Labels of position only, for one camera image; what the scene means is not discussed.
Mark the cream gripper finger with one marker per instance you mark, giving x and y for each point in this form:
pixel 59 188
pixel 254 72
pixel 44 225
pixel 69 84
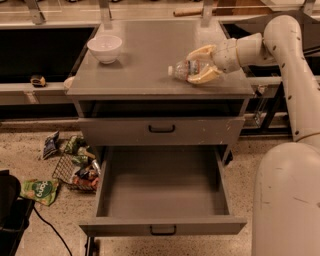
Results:
pixel 207 74
pixel 203 53

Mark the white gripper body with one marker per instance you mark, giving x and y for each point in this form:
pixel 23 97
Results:
pixel 224 58

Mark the clear plastic water bottle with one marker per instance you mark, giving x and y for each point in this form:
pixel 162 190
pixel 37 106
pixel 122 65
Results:
pixel 183 69

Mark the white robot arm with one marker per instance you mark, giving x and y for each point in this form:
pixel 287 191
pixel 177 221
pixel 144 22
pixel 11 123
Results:
pixel 286 203

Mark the grey drawer cabinet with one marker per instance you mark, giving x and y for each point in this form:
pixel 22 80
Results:
pixel 137 85

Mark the open grey middle drawer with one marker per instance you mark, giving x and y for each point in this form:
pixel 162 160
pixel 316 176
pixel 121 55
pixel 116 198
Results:
pixel 162 191

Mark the closed grey top drawer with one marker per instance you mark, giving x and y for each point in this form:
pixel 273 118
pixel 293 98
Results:
pixel 161 131

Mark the wooden rolling pin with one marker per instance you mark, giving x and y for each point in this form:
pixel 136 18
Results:
pixel 184 12

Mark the black tray stand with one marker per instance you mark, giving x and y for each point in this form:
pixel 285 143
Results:
pixel 269 108

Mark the white ceramic bowl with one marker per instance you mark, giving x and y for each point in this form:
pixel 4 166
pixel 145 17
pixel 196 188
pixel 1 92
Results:
pixel 105 48

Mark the green packet in basket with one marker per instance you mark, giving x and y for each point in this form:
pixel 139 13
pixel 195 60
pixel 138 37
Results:
pixel 73 144

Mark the red packet in basket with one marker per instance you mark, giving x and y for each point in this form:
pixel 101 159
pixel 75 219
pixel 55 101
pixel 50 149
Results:
pixel 85 184

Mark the yellow black tape measure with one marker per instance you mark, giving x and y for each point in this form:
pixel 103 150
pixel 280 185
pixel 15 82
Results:
pixel 38 81

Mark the dark blue snack bag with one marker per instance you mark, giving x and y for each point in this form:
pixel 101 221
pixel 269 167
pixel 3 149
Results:
pixel 50 146

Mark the green snack bag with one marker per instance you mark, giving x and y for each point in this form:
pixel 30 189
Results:
pixel 41 191

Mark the black chair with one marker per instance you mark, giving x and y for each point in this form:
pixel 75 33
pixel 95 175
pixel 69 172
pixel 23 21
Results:
pixel 14 214

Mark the black wire basket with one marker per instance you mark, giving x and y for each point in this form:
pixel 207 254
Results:
pixel 69 166

